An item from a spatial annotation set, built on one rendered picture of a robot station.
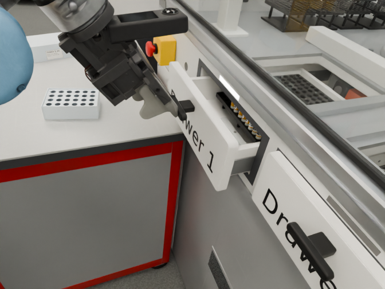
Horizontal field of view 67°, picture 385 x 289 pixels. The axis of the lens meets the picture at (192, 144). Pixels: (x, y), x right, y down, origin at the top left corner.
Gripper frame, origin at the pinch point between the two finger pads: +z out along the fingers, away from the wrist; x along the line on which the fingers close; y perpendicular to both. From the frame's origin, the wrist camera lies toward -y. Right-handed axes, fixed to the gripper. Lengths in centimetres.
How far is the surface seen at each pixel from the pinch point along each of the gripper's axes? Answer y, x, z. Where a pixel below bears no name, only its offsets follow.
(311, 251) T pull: -4.6, 32.1, 3.7
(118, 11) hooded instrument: 1, -80, 10
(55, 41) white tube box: 22, -56, -3
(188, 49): -9.4, -21.0, 5.8
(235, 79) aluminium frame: -11.5, 1.9, 2.3
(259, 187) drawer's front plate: -4.1, 18.0, 10.2
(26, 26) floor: 94, -303, 46
